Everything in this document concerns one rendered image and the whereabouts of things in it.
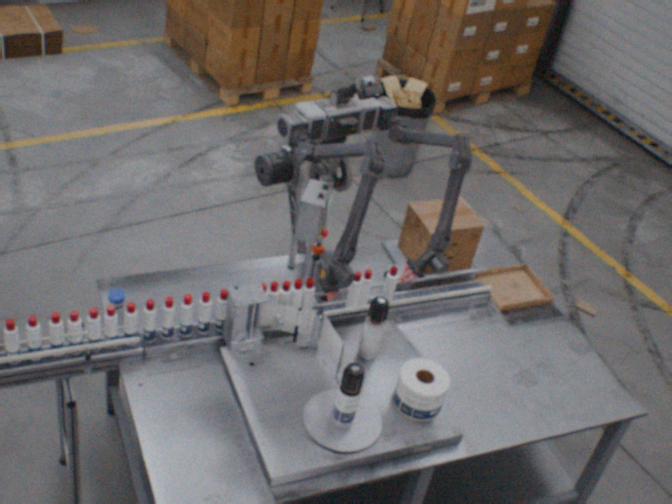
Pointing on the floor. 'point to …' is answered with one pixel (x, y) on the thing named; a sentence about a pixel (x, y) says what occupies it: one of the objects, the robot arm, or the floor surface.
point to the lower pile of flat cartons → (29, 32)
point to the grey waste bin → (402, 163)
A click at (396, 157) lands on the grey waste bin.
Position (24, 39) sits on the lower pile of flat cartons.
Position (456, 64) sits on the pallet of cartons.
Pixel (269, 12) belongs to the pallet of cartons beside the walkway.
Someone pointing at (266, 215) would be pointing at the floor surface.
